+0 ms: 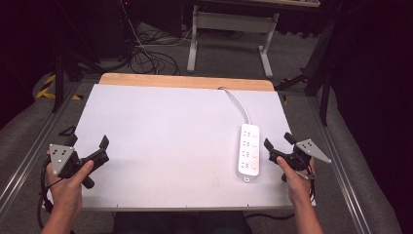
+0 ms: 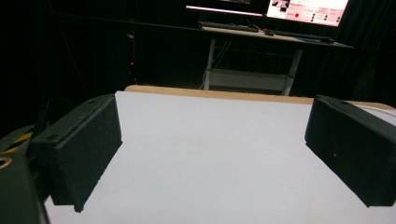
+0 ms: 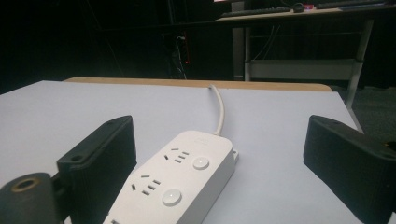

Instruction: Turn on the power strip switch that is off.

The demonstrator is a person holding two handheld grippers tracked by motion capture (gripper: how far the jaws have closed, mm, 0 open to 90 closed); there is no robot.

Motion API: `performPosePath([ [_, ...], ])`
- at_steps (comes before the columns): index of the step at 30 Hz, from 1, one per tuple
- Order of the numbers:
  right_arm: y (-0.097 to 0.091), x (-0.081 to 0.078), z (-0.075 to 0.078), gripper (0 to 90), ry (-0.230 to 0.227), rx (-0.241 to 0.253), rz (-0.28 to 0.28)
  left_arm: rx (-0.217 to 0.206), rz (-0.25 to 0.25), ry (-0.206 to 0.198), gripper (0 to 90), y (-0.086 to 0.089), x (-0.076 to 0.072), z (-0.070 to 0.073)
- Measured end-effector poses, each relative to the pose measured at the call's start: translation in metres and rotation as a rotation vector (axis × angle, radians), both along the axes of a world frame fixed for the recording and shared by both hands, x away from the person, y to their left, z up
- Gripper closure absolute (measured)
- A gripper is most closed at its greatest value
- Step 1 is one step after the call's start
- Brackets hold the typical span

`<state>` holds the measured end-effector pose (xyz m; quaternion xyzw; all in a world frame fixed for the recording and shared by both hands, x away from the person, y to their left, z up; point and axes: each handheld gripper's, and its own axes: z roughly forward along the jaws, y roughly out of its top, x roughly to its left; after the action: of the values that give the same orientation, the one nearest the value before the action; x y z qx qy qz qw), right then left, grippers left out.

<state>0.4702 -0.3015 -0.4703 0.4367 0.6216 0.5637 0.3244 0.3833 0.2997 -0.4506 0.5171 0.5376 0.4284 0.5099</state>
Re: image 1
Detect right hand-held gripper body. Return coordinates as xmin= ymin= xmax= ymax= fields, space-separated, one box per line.
xmin=268 ymin=138 xmax=332 ymax=183

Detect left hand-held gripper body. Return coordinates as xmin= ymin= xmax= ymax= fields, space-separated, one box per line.
xmin=48 ymin=143 xmax=110 ymax=190

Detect person's right hand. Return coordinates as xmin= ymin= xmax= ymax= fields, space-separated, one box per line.
xmin=276 ymin=155 xmax=316 ymax=207

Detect person's left hand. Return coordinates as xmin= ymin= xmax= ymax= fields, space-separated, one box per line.
xmin=45 ymin=159 xmax=95 ymax=222

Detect white power strip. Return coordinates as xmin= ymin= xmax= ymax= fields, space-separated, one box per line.
xmin=237 ymin=123 xmax=261 ymax=183

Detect white table cover sheet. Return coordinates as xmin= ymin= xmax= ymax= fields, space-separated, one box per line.
xmin=47 ymin=83 xmax=317 ymax=210

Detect black metal stand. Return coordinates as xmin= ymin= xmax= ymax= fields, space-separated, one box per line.
xmin=274 ymin=13 xmax=339 ymax=127
xmin=52 ymin=30 xmax=105 ymax=113

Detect person's dark lap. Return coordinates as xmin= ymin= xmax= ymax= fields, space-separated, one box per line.
xmin=112 ymin=211 xmax=253 ymax=234

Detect black triangular bracket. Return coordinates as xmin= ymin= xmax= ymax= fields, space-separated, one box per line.
xmin=57 ymin=125 xmax=78 ymax=137

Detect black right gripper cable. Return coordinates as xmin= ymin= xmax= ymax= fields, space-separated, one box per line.
xmin=244 ymin=162 xmax=318 ymax=222

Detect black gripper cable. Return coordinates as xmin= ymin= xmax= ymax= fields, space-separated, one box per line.
xmin=36 ymin=155 xmax=64 ymax=230
xmin=244 ymin=162 xmax=318 ymax=222

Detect aluminium rail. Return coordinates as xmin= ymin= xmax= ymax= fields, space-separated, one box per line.
xmin=0 ymin=81 xmax=82 ymax=213
xmin=308 ymin=96 xmax=373 ymax=234

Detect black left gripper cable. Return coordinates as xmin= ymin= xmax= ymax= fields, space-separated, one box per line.
xmin=36 ymin=155 xmax=64 ymax=230

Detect white power strip cable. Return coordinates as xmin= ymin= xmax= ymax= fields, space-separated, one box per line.
xmin=217 ymin=86 xmax=253 ymax=126

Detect black floor cables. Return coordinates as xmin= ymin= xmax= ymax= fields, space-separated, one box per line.
xmin=128 ymin=27 xmax=193 ymax=76

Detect white metal desk frame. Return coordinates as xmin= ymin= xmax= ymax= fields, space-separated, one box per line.
xmin=186 ymin=4 xmax=281 ymax=79

